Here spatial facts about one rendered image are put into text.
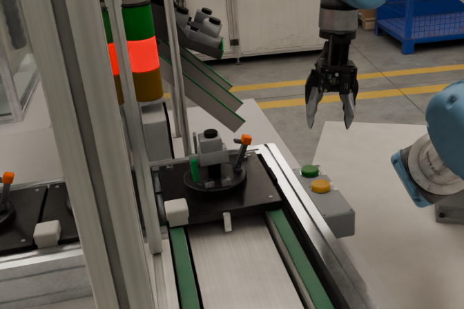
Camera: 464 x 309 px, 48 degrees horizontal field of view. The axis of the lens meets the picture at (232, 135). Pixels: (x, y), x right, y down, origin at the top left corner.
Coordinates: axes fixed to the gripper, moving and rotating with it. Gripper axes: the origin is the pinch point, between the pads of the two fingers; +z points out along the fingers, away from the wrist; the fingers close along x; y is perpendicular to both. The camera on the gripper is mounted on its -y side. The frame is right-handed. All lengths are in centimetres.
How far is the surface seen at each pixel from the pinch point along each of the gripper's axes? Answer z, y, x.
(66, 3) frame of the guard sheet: -36, 83, -24
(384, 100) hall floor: 86, -284, 86
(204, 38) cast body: -12.7, -24.3, -28.5
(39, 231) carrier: 16, 20, -57
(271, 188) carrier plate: 13.6, 4.9, -11.9
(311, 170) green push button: 12.2, -1.9, -2.6
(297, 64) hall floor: 85, -389, 27
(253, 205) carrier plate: 14.3, 11.0, -15.7
